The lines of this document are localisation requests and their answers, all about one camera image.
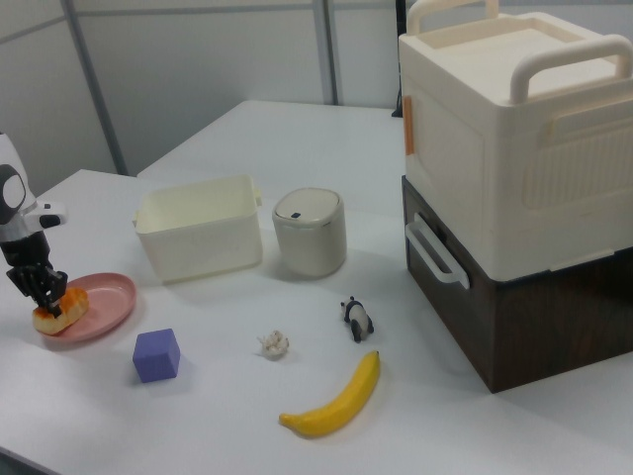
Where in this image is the toy bread loaf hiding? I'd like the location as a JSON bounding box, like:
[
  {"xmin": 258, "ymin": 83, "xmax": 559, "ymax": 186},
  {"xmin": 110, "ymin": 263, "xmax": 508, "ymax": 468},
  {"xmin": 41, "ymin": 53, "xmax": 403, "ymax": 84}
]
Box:
[{"xmin": 32, "ymin": 287, "xmax": 89, "ymax": 336}]

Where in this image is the white drawer handle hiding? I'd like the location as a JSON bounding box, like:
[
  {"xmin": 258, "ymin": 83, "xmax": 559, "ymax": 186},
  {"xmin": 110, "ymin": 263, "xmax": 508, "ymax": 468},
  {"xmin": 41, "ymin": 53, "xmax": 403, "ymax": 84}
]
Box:
[{"xmin": 405, "ymin": 212, "xmax": 471, "ymax": 291}]

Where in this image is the cream open plastic bin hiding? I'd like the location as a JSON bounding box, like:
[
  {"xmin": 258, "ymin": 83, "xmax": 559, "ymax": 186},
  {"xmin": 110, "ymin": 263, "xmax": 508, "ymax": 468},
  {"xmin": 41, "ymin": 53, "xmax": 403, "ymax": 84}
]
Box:
[{"xmin": 131, "ymin": 172, "xmax": 264, "ymax": 285}]

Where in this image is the orange tape strip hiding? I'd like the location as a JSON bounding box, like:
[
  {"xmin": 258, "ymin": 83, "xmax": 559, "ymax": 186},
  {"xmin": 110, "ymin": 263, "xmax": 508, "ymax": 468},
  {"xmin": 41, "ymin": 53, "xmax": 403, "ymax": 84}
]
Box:
[{"xmin": 403, "ymin": 96, "xmax": 416, "ymax": 157}]

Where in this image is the small cream lidded trash can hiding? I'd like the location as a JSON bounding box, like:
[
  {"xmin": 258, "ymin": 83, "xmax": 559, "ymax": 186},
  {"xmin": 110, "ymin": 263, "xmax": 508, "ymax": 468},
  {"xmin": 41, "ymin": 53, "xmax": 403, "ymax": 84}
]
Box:
[{"xmin": 271, "ymin": 186, "xmax": 347, "ymax": 277}]

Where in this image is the pink round plate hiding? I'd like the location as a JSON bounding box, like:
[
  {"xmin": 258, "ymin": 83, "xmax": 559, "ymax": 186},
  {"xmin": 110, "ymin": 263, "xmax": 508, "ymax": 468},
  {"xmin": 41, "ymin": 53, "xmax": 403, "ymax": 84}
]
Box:
[{"xmin": 43, "ymin": 271, "xmax": 138, "ymax": 344}]

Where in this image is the dark brown wooden drawer box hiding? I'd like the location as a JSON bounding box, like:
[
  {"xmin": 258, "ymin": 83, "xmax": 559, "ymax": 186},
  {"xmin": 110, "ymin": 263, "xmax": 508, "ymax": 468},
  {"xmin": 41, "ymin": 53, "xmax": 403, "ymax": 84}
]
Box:
[{"xmin": 401, "ymin": 175, "xmax": 633, "ymax": 395}]

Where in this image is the yellow toy banana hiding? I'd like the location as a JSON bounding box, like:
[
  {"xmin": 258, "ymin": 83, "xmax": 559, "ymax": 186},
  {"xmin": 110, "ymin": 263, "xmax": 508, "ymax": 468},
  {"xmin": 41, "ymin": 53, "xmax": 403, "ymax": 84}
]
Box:
[{"xmin": 278, "ymin": 349, "xmax": 382, "ymax": 439}]

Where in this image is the panda figurine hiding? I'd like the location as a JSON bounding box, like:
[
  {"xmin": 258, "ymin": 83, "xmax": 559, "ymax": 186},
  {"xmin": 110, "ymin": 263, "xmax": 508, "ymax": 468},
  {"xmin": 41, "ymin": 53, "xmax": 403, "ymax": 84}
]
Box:
[{"xmin": 339, "ymin": 295, "xmax": 376, "ymax": 343}]

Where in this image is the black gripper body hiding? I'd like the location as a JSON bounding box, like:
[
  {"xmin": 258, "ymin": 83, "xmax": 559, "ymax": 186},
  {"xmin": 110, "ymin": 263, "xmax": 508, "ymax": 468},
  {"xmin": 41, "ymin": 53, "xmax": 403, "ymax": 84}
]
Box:
[{"xmin": 0, "ymin": 231, "xmax": 56, "ymax": 299}]

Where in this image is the cream storage box with handles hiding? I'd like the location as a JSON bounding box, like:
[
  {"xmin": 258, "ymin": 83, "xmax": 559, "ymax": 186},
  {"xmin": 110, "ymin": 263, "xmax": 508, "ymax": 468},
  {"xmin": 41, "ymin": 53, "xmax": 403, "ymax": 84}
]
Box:
[{"xmin": 398, "ymin": 0, "xmax": 633, "ymax": 272}]

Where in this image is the purple cube block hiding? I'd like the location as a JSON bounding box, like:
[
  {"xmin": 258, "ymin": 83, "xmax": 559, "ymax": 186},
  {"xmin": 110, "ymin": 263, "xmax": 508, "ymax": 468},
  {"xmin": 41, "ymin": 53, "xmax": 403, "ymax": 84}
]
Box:
[{"xmin": 132, "ymin": 328, "xmax": 181, "ymax": 385}]

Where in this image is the small white crumpled toy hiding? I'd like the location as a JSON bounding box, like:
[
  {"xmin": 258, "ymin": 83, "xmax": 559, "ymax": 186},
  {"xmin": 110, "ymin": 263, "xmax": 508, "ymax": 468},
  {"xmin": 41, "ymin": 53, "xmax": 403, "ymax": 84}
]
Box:
[{"xmin": 255, "ymin": 330, "xmax": 291, "ymax": 361}]

